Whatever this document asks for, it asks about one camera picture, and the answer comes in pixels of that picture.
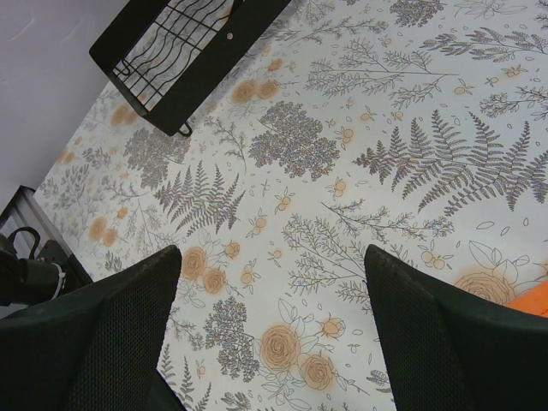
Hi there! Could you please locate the black wire dish rack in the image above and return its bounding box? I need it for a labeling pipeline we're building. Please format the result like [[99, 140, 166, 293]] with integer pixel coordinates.
[[89, 0, 288, 136]]

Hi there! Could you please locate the orange white cloth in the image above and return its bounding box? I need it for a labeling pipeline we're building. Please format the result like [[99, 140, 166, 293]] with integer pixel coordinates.
[[507, 282, 548, 318]]

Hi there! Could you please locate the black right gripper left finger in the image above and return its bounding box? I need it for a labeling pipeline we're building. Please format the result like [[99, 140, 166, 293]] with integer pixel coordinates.
[[1, 245, 182, 410]]

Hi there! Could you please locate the floral table mat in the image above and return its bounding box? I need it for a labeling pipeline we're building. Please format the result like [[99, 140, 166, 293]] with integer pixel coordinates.
[[35, 1, 547, 410]]

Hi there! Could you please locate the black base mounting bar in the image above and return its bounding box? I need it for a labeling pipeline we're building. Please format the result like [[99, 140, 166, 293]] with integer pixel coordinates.
[[1, 186, 92, 292]]

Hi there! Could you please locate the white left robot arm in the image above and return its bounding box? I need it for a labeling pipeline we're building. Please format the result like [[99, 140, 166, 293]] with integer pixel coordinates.
[[1, 227, 66, 307]]

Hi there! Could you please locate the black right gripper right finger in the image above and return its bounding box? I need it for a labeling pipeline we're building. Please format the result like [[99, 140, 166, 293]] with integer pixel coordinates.
[[364, 245, 547, 410]]

